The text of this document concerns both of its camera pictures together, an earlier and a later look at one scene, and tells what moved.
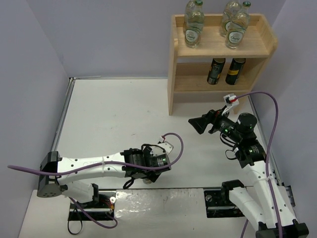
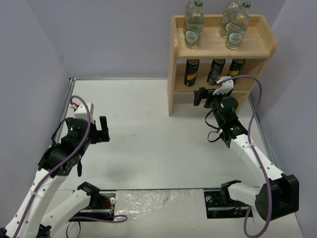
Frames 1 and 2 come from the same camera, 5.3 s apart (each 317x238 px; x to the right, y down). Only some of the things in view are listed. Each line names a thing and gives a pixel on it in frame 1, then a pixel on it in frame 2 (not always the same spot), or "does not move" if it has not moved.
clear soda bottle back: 232,8 does not move
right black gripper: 211,121 -> 206,98
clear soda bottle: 237,27 does not move
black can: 234,72 does not move
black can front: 147,181 -> 190,72
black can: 215,70 does not move
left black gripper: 153,177 -> 99,132
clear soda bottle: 193,21 does not move
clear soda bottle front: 193,23 does not move
